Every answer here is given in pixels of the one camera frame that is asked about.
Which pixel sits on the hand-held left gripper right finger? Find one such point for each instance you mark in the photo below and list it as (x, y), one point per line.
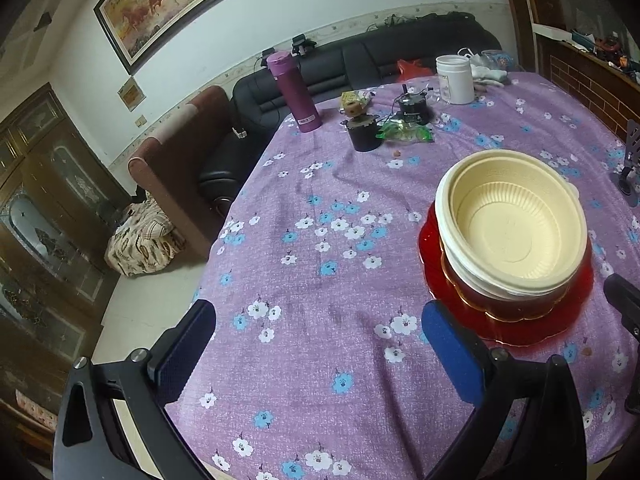
(450, 355)

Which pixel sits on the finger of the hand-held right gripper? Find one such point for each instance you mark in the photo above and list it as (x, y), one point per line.
(622, 300)
(634, 400)

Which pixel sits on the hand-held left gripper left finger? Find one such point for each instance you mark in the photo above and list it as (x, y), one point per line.
(180, 355)

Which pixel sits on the red glass plate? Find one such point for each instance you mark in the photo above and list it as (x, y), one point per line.
(500, 333)
(500, 308)

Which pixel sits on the white plastic bowl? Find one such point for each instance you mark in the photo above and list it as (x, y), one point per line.
(452, 256)

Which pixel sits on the cream plastic plate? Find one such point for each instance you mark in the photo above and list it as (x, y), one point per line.
(510, 230)

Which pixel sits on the printed blanket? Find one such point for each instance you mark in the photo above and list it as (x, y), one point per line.
(145, 240)

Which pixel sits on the purple floral tablecloth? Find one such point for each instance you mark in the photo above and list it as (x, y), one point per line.
(325, 285)

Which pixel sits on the black metal stand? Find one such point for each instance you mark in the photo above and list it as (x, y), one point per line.
(632, 152)

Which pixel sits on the brown armchair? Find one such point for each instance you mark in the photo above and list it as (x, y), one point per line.
(170, 160)

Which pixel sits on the wooden glass-door cabinet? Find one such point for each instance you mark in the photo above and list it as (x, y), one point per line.
(45, 200)

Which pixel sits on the brick-pattern wooden counter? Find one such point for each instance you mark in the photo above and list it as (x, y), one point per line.
(590, 85)

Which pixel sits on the green snack packet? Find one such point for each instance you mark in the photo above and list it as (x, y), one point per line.
(407, 133)

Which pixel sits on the white cloth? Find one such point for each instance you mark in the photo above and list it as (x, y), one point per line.
(487, 75)

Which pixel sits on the clear plastic bag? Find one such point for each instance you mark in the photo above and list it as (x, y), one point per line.
(500, 57)

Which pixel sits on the white plastic jar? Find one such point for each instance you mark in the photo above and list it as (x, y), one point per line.
(454, 82)

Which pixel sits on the purple thermos bottle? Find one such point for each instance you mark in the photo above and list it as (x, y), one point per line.
(295, 95)

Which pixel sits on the red plastic bag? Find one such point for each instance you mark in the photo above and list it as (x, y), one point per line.
(411, 67)

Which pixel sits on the black leather sofa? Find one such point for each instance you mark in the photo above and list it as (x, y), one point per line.
(360, 60)

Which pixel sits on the wall sticker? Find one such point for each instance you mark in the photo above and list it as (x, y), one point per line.
(131, 93)

